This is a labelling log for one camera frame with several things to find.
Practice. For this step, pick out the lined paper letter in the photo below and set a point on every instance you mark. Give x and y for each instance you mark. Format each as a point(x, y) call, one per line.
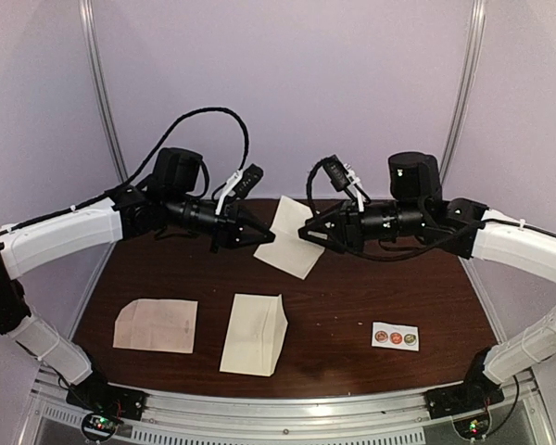
point(288, 252)

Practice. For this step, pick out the cream paper envelope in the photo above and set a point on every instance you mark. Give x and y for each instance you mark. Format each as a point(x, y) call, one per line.
point(255, 335)

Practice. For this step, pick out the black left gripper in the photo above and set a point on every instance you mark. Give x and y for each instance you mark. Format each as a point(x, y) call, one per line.
point(229, 226)

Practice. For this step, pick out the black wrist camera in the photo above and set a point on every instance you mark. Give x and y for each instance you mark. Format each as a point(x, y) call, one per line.
point(251, 176)
point(336, 172)

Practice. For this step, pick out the left aluminium corner post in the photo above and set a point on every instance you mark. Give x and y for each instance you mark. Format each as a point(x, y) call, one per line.
point(87, 16)

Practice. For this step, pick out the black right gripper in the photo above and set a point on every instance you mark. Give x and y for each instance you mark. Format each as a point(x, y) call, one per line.
point(348, 225)

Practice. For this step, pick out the sticker sheet with three seals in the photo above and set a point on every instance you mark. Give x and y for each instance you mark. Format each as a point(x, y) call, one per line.
point(395, 336)

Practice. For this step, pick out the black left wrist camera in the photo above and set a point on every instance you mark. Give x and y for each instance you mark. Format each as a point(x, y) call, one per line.
point(251, 176)

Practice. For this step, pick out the aluminium corner post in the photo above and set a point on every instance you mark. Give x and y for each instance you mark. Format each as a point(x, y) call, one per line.
point(87, 16)
point(472, 54)

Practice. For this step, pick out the right aluminium corner post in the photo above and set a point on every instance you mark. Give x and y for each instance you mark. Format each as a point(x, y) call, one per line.
point(472, 54)

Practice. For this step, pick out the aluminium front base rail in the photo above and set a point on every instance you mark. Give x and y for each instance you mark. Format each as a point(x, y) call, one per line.
point(399, 417)

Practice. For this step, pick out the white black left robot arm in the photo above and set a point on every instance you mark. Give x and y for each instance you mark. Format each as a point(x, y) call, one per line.
point(163, 199)

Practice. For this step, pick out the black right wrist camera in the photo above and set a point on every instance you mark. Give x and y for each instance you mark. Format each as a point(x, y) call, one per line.
point(336, 172)

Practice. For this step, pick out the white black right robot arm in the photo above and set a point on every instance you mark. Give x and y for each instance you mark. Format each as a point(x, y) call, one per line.
point(417, 219)

